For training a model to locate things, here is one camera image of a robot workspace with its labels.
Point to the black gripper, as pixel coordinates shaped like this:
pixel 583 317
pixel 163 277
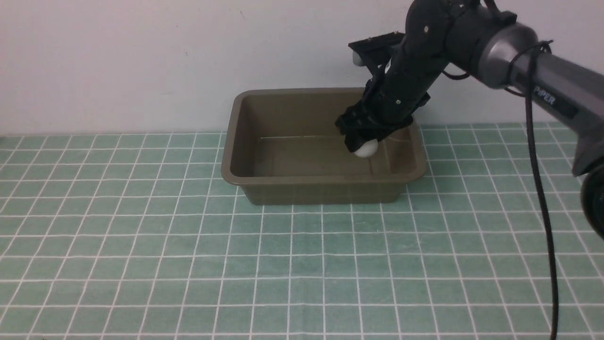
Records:
pixel 405 82

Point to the white ping-pong ball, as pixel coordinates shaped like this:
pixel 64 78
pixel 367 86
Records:
pixel 368 149

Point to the olive green plastic bin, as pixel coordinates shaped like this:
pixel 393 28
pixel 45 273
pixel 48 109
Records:
pixel 282 148

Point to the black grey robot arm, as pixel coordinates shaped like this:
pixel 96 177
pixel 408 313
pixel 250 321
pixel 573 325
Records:
pixel 491 46

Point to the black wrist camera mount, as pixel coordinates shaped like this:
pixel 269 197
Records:
pixel 374 52

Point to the green checkered table mat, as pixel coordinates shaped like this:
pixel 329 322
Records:
pixel 138 237

